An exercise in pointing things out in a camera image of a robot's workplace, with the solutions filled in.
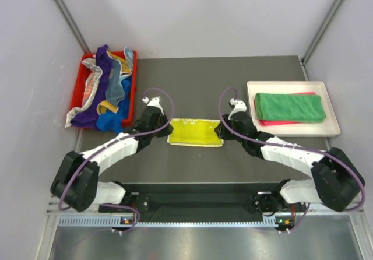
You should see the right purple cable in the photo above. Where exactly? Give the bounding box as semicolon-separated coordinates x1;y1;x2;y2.
218;87;367;234

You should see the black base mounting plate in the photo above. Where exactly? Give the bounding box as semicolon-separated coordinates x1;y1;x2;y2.
98;182;307;223

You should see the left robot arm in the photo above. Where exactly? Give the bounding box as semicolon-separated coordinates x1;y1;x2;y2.
50;106;173;212

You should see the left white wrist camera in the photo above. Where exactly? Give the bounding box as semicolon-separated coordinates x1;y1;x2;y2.
142;96;164;114

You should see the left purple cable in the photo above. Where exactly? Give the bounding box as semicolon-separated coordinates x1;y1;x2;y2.
59;87;175;234

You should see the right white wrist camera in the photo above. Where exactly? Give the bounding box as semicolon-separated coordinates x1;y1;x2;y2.
228;98;247;120

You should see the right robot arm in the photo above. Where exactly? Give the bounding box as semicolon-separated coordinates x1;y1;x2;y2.
215;110;365;212

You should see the purple cable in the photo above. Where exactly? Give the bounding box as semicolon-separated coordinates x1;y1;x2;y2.
59;87;175;234
218;87;367;234

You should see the aluminium frame rail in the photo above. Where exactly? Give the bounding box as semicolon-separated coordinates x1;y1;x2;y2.
46;191;365;234

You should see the pink towel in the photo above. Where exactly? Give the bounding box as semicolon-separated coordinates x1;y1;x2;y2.
253;91;318;126

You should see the red plastic bin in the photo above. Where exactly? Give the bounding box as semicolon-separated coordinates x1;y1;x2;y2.
70;50;138;128

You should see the white plastic tray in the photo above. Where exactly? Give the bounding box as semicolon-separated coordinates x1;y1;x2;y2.
247;81;341;137

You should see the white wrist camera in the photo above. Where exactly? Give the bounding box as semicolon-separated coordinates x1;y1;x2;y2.
142;96;164;114
228;98;247;120

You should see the white patterned towel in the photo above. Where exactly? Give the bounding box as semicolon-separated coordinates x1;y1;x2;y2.
65;55;103;128

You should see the yellow patterned towel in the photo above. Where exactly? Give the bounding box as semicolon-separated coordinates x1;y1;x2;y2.
167;118;224;147

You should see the purple towel front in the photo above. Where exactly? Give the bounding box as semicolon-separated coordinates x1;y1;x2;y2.
71;44;112;129

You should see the grey blue towel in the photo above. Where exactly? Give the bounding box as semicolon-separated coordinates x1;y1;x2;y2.
97;57;125;115

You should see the green towel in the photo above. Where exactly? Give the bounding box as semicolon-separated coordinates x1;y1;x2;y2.
254;92;327;124

